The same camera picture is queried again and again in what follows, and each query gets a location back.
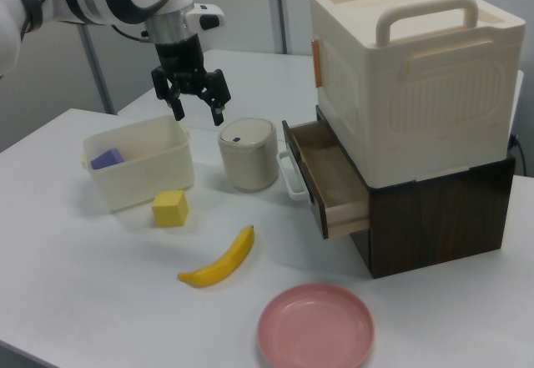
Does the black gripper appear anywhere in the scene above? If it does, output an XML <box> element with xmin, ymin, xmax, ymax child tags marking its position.
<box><xmin>150</xmin><ymin>35</ymin><xmax>232</xmax><ymax>127</ymax></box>

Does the cream plastic open box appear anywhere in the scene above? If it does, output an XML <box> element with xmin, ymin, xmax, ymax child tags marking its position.
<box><xmin>79</xmin><ymin>115</ymin><xmax>196</xmax><ymax>214</ymax></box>

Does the cream small trash can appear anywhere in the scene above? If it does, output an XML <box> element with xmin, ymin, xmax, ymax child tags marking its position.
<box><xmin>217</xmin><ymin>118</ymin><xmax>280</xmax><ymax>192</ymax></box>

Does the purple foam block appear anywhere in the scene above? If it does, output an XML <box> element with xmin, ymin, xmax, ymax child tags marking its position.
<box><xmin>89</xmin><ymin>148</ymin><xmax>127</xmax><ymax>171</ymax></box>

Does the yellow foam cube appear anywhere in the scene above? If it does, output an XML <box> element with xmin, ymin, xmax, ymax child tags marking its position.
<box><xmin>151</xmin><ymin>189</ymin><xmax>189</xmax><ymax>228</ymax></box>

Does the yellow toy banana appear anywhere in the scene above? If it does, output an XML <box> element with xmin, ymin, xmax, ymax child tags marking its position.
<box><xmin>177</xmin><ymin>224</ymin><xmax>256</xmax><ymax>290</ymax></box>

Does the large cream storage container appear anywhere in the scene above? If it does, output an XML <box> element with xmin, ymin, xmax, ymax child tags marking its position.
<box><xmin>309</xmin><ymin>0</ymin><xmax>526</xmax><ymax>186</ymax></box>

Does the pink plastic plate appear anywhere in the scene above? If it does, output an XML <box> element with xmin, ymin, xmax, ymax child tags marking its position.
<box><xmin>256</xmin><ymin>283</ymin><xmax>375</xmax><ymax>368</ymax></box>

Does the dark wooden drawer cabinet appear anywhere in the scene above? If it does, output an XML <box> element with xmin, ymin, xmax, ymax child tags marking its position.
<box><xmin>315</xmin><ymin>104</ymin><xmax>516</xmax><ymax>280</ymax></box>

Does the wooden drawer with white handle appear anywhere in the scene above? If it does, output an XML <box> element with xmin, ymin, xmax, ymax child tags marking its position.
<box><xmin>276</xmin><ymin>119</ymin><xmax>370</xmax><ymax>240</ymax></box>

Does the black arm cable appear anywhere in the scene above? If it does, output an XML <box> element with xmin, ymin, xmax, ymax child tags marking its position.
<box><xmin>0</xmin><ymin>0</ymin><xmax>74</xmax><ymax>42</ymax></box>

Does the black wall cable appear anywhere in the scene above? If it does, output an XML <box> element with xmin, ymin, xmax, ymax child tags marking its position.
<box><xmin>507</xmin><ymin>133</ymin><xmax>527</xmax><ymax>177</ymax></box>

